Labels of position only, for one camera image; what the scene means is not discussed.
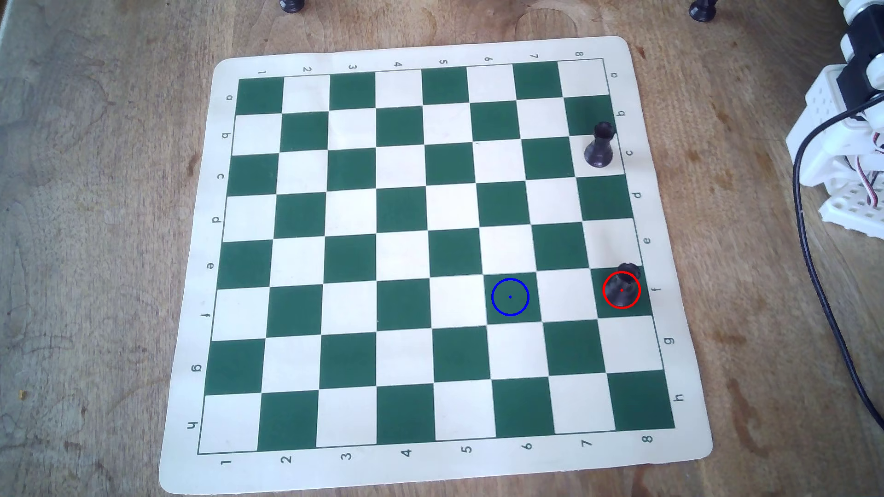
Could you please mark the black chess piece round head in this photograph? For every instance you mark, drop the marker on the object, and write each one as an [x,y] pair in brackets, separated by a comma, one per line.
[622,290]

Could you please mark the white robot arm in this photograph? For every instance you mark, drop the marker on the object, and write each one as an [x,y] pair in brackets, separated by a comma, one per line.
[825,110]

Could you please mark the green and white chess mat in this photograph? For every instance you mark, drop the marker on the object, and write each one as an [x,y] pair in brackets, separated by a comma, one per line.
[414,276]

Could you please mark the black rook chess piece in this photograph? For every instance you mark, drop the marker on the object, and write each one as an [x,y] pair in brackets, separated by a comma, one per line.
[599,148]

